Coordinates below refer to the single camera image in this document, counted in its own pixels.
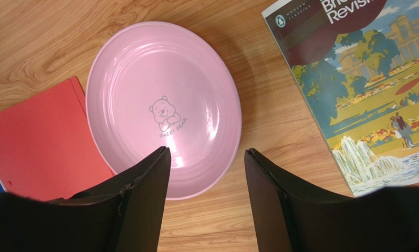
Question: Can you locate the penguin classics garden book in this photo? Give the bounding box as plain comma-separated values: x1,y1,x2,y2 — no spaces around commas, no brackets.
262,0,419,196

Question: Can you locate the red folder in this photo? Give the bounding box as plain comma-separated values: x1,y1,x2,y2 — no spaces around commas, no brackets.
0,77,113,201

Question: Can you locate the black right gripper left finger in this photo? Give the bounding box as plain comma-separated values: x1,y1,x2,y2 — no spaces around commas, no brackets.
0,146,171,251

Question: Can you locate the pink plate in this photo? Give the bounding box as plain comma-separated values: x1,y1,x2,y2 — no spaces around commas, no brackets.
86,21,242,201

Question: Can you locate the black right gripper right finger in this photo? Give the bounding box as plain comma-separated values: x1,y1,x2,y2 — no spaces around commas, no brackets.
244,149,419,251

